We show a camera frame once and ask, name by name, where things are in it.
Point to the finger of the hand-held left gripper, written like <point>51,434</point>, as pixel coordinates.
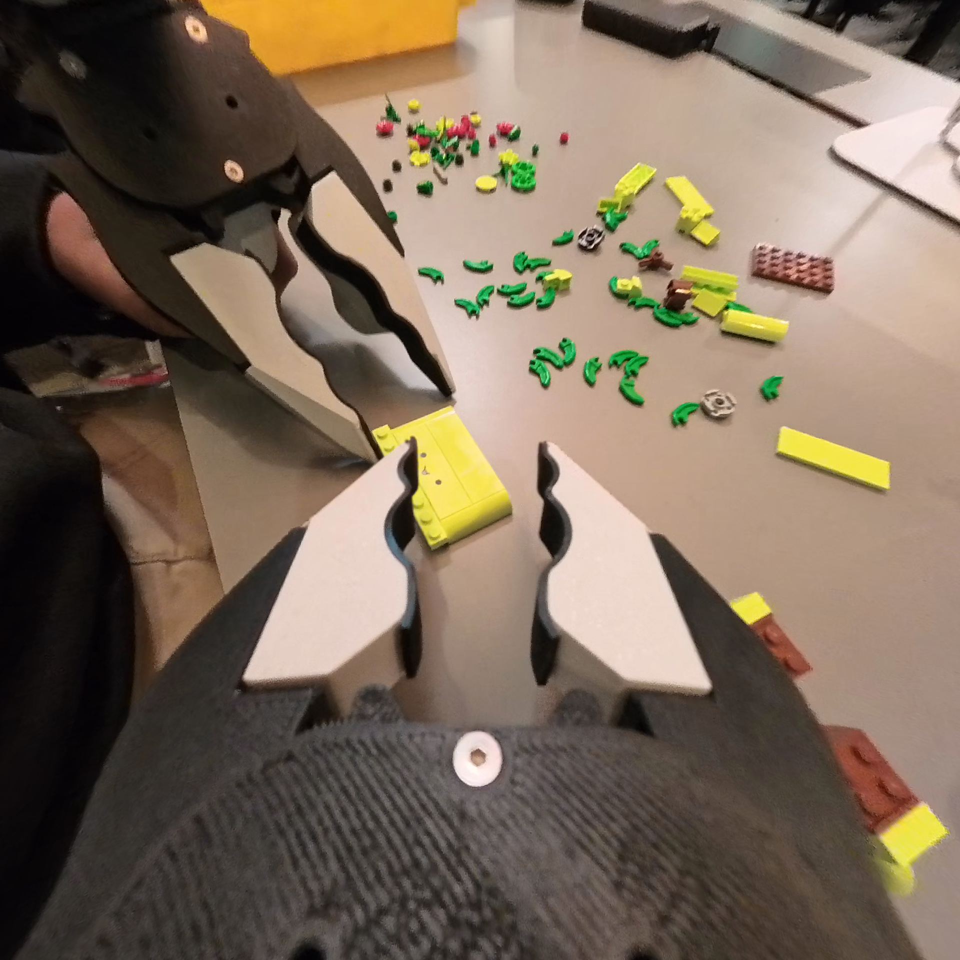
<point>255,315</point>
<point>405,300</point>

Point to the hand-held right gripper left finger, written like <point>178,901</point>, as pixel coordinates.
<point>330,600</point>

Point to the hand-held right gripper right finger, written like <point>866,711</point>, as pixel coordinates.
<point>630,607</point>

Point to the lime brick panel with face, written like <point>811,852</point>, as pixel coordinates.
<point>457,465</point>

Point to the pile of small flower pieces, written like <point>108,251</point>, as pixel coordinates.
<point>386,127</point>

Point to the person's left forearm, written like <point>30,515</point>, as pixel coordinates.
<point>30,300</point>

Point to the person's left hand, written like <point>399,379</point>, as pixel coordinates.
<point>90,262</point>

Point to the clear plastic bag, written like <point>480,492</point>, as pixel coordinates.
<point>112,367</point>

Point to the small lime brick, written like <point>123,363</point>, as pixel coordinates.
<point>631,286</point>
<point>559,280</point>

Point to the green wheel piece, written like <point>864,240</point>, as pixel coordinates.
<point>523,183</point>
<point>523,169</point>

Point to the dark brown round plate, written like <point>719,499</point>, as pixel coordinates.
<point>583,240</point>

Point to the yellow plastic bin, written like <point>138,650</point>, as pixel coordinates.
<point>337,34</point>

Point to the grey round plate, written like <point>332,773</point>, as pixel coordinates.
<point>709,409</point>

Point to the scatter of green leaf pieces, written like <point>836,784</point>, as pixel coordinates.
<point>631,392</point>

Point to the long lime flat tile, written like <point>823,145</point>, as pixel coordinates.
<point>832,457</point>

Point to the brown branch connector piece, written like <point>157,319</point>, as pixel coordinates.
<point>658,261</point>

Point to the brown round brick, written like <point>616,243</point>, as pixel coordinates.
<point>679,294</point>

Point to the person's black jacket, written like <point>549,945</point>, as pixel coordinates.
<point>52,600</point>

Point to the lime round brick with tile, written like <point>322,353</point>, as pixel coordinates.
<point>686,221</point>

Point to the brown and lime brick assembly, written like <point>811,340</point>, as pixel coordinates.
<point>870,780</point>

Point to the wide lime flat tile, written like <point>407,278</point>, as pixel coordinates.
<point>686,193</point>

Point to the square lime tile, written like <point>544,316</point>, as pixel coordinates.
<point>709,304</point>

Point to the lime curved brick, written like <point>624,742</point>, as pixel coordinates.
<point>754,325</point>

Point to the black box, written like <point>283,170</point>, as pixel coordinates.
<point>645,26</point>

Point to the brown studded plate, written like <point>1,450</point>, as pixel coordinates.
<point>793,268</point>

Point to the dark flat device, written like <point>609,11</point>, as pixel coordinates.
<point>787,60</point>

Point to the white monitor stand base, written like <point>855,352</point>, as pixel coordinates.
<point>885,161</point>

